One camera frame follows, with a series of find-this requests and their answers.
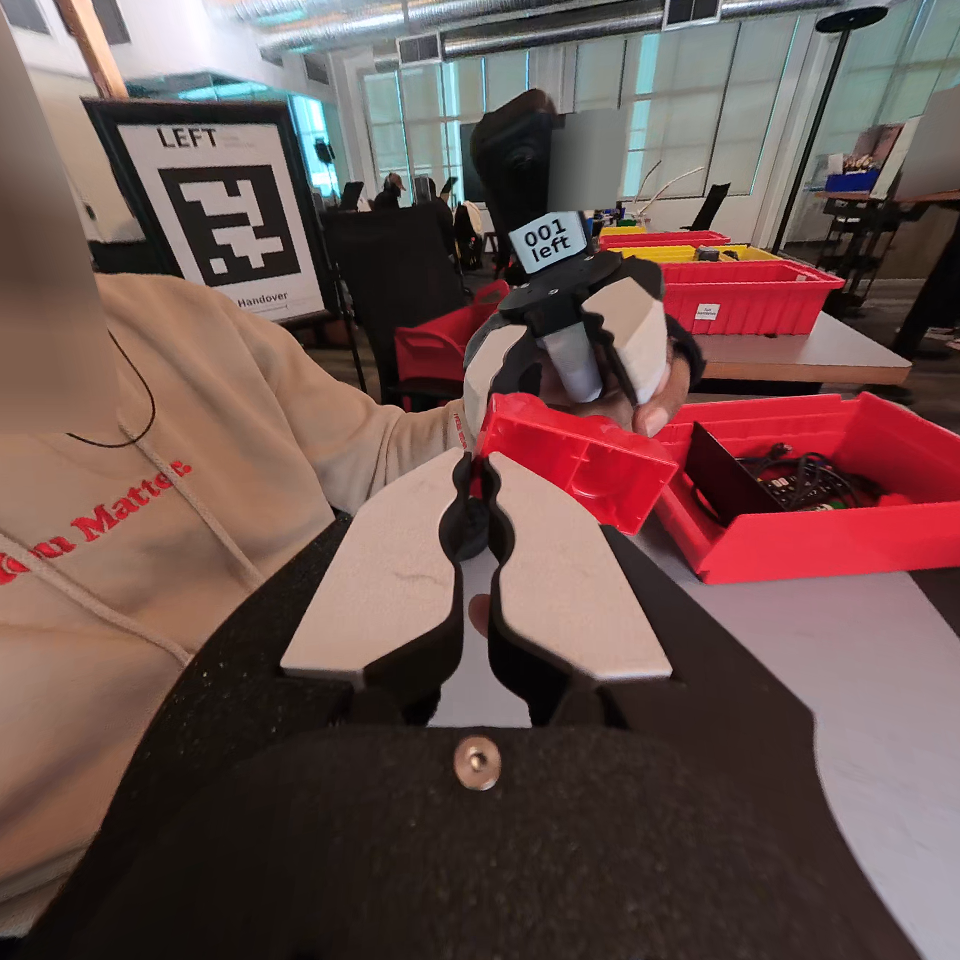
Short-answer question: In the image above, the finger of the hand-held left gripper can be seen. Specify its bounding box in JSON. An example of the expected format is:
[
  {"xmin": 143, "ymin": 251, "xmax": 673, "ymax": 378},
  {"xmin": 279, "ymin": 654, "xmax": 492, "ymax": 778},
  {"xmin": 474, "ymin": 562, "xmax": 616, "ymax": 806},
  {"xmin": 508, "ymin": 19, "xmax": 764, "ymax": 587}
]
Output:
[
  {"xmin": 579, "ymin": 276, "xmax": 670, "ymax": 404},
  {"xmin": 461, "ymin": 315, "xmax": 547, "ymax": 455}
]

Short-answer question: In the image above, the red plastic bin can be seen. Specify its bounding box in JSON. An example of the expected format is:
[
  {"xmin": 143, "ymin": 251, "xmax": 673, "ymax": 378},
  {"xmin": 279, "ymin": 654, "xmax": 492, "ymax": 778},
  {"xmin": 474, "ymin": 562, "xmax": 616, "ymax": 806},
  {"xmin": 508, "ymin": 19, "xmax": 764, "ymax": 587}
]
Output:
[
  {"xmin": 658, "ymin": 258, "xmax": 846, "ymax": 338},
  {"xmin": 651, "ymin": 391, "xmax": 960, "ymax": 586}
]

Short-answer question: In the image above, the black framed marker sign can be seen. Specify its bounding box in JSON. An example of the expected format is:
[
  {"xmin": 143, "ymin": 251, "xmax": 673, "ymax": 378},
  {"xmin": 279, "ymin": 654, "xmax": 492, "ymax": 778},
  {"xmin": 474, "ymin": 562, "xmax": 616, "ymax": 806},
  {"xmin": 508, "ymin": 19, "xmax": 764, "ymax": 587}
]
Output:
[{"xmin": 82, "ymin": 97, "xmax": 333, "ymax": 325}]

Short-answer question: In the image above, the black floor lamp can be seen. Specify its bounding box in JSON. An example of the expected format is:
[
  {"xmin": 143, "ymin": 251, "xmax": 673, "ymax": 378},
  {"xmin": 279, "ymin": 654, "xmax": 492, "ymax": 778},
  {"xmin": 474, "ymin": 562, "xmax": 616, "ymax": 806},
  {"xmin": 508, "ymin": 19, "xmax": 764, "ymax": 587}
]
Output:
[{"xmin": 771, "ymin": 6, "xmax": 891, "ymax": 254}]

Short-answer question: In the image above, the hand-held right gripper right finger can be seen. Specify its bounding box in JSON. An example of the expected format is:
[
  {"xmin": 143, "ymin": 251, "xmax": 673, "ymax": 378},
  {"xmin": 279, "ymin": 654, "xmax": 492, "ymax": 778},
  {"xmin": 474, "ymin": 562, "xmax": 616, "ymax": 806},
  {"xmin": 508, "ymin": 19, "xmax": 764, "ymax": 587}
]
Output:
[{"xmin": 482, "ymin": 451, "xmax": 674, "ymax": 727}]

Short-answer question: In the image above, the person's left forearm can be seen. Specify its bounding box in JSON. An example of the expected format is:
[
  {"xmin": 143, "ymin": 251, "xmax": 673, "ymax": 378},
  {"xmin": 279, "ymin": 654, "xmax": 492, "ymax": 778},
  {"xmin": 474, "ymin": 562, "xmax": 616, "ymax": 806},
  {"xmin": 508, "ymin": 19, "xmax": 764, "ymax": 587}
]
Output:
[{"xmin": 247, "ymin": 315, "xmax": 475, "ymax": 513}]

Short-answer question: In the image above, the long yellow plastic bin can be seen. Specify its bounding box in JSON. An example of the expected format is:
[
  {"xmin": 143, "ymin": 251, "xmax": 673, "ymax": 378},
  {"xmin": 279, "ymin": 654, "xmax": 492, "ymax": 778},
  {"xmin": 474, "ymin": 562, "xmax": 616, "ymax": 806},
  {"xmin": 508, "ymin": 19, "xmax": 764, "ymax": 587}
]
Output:
[{"xmin": 621, "ymin": 242, "xmax": 783, "ymax": 265}]

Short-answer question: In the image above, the grey desk with wooden edge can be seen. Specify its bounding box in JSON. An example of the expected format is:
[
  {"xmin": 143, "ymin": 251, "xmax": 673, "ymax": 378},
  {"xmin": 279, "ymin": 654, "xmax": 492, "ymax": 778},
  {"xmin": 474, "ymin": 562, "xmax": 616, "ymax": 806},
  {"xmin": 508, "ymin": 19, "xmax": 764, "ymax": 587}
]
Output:
[{"xmin": 688, "ymin": 309, "xmax": 914, "ymax": 385}]

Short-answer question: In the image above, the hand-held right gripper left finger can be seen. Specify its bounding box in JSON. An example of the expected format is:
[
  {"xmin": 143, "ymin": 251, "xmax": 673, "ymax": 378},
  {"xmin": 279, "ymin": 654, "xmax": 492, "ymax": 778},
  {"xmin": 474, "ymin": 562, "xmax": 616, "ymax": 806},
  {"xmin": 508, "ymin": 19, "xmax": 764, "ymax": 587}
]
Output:
[{"xmin": 279, "ymin": 448, "xmax": 474, "ymax": 725}]

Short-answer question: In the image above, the black high-back chair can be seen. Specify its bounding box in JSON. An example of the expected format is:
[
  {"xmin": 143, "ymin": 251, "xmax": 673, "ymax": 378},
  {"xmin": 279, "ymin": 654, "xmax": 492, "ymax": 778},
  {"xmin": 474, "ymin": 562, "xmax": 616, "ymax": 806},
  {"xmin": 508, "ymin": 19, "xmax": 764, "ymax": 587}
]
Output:
[{"xmin": 321, "ymin": 201, "xmax": 468, "ymax": 408}]

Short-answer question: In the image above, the silver air duct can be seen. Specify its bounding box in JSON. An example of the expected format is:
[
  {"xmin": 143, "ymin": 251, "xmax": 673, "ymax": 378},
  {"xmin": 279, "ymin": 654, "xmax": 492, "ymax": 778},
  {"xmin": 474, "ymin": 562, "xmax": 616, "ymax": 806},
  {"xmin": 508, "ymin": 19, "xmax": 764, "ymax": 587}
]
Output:
[{"xmin": 257, "ymin": 0, "xmax": 670, "ymax": 63}]

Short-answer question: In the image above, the person in beige hoodie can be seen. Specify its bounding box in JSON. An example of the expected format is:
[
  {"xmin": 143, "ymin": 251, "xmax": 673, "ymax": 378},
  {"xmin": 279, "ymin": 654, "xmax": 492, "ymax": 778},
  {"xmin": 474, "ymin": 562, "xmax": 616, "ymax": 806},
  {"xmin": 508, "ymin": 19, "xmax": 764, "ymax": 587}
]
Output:
[{"xmin": 0, "ymin": 273, "xmax": 340, "ymax": 918}]

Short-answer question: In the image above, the red toy brick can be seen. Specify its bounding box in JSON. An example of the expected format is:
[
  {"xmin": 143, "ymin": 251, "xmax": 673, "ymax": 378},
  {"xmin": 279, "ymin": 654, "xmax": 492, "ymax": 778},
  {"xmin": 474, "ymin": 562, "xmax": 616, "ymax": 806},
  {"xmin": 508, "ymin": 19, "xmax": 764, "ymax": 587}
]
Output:
[{"xmin": 476, "ymin": 391, "xmax": 681, "ymax": 537}]

